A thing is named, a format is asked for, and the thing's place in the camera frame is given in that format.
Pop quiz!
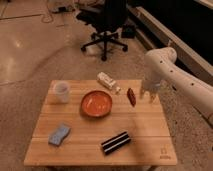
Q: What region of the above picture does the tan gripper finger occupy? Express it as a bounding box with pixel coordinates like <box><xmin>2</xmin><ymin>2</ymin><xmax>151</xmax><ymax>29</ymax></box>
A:
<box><xmin>149</xmin><ymin>92</ymin><xmax>157</xmax><ymax>103</ymax></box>
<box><xmin>140</xmin><ymin>87</ymin><xmax>146</xmax><ymax>99</ymax></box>

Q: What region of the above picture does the dark red pepper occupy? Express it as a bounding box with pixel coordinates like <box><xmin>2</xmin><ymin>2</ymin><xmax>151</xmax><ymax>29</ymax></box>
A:
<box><xmin>127</xmin><ymin>88</ymin><xmax>136</xmax><ymax>107</ymax></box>

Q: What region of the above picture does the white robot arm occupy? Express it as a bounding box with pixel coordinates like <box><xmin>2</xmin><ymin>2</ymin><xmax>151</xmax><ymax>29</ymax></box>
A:
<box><xmin>140</xmin><ymin>47</ymin><xmax>213</xmax><ymax>128</ymax></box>

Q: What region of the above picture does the white ceramic cup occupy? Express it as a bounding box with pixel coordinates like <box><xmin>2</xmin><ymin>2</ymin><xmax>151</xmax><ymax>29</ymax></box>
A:
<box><xmin>53</xmin><ymin>81</ymin><xmax>70</xmax><ymax>103</ymax></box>

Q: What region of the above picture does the white plastic bottle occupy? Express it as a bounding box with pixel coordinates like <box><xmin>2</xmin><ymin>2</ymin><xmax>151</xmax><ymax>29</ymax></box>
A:
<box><xmin>97</xmin><ymin>72</ymin><xmax>121</xmax><ymax>94</ymax></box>

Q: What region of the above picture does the orange bowl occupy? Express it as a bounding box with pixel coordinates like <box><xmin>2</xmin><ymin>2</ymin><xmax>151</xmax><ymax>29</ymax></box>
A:
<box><xmin>81</xmin><ymin>90</ymin><xmax>112</xmax><ymax>117</ymax></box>

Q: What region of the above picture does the black white striped box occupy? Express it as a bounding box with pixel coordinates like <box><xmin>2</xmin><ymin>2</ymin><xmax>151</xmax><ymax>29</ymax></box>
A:
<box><xmin>101</xmin><ymin>132</ymin><xmax>131</xmax><ymax>155</ymax></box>

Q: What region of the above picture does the small black box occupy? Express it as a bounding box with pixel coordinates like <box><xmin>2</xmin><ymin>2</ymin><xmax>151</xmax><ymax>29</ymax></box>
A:
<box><xmin>121</xmin><ymin>25</ymin><xmax>136</xmax><ymax>38</ymax></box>

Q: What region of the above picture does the wooden table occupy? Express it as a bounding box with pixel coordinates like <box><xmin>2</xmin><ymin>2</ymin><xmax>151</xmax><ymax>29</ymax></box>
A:
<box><xmin>24</xmin><ymin>80</ymin><xmax>177</xmax><ymax>166</ymax></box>

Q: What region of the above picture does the black office chair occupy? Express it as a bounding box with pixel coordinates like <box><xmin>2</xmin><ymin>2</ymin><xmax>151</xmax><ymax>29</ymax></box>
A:
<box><xmin>76</xmin><ymin>0</ymin><xmax>128</xmax><ymax>61</ymax></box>

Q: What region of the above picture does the blue sponge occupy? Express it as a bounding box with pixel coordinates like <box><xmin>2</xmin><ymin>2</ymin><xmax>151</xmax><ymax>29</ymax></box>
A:
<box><xmin>48</xmin><ymin>124</ymin><xmax>71</xmax><ymax>146</ymax></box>

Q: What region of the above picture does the long wall bench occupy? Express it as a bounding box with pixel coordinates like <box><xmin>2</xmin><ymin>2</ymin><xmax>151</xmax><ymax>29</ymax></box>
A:
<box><xmin>128</xmin><ymin>0</ymin><xmax>213</xmax><ymax>85</ymax></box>

